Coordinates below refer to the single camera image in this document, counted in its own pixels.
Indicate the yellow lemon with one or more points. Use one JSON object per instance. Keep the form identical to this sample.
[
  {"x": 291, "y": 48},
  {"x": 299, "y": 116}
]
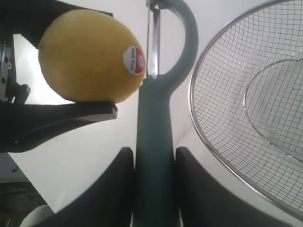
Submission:
[{"x": 87, "y": 56}]

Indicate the teal handled peeler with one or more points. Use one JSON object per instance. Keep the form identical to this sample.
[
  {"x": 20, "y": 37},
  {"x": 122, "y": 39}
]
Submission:
[{"x": 156, "y": 203}]

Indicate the metal wire mesh basket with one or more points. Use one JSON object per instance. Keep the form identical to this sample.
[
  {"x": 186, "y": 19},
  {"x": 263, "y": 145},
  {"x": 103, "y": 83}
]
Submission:
[{"x": 246, "y": 99}]

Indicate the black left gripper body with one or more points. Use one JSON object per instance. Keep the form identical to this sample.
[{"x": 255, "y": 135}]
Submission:
[{"x": 10, "y": 91}]

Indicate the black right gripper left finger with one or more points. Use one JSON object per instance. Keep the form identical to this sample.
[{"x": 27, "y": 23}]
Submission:
[{"x": 107, "y": 203}]

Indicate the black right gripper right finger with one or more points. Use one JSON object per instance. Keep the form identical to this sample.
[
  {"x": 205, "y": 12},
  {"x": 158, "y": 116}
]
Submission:
[{"x": 204, "y": 202}]

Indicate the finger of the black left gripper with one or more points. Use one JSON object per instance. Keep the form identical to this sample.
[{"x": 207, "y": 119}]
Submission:
[
  {"x": 31, "y": 18},
  {"x": 25, "y": 127}
]

